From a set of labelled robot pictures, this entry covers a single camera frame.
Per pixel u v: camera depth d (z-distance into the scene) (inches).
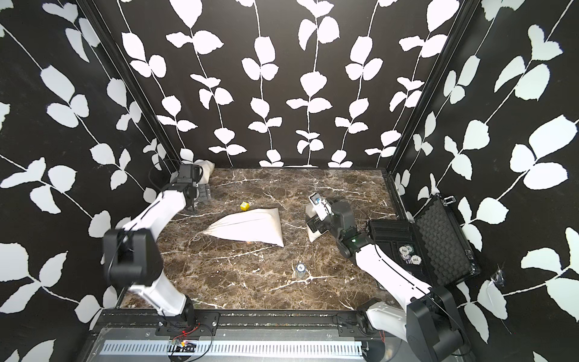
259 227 36.2
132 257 39.4
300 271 31.5
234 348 27.6
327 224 27.9
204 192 33.9
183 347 27.9
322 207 27.6
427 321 15.9
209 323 28.8
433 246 33.0
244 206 40.2
